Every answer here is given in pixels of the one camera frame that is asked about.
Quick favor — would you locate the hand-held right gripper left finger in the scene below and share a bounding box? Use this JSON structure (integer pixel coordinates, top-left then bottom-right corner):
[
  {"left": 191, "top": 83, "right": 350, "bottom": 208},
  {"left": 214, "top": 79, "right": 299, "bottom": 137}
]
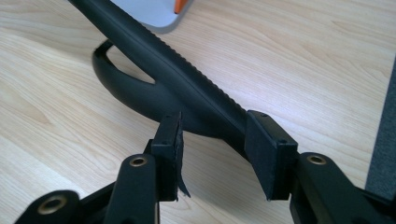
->
[{"left": 143, "top": 110, "right": 191, "bottom": 203}]

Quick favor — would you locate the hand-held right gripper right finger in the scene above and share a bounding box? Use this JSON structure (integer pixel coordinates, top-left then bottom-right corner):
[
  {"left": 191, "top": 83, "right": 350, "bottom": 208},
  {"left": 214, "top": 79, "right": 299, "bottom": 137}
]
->
[{"left": 244, "top": 109, "right": 300, "bottom": 202}]

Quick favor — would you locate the dark grey felt strip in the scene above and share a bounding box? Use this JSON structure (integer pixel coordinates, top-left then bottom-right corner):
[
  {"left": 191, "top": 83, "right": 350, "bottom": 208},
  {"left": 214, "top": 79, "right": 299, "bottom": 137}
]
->
[{"left": 364, "top": 55, "right": 396, "bottom": 202}]

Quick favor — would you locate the orange plastic piece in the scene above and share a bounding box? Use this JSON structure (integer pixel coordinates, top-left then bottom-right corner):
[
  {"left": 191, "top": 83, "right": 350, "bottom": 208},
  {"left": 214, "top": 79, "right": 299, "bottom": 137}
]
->
[{"left": 173, "top": 0, "right": 190, "bottom": 15}]

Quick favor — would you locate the white flat object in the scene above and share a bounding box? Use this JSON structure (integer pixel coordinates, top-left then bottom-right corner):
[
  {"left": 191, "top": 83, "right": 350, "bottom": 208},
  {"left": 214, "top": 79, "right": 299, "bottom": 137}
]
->
[{"left": 109, "top": 0, "right": 194, "bottom": 30}]

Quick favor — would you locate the black tool with loop handle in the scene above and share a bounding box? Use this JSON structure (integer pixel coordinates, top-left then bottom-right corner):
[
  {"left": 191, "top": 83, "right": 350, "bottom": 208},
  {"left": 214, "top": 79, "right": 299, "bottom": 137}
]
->
[{"left": 67, "top": 0, "right": 254, "bottom": 161}]

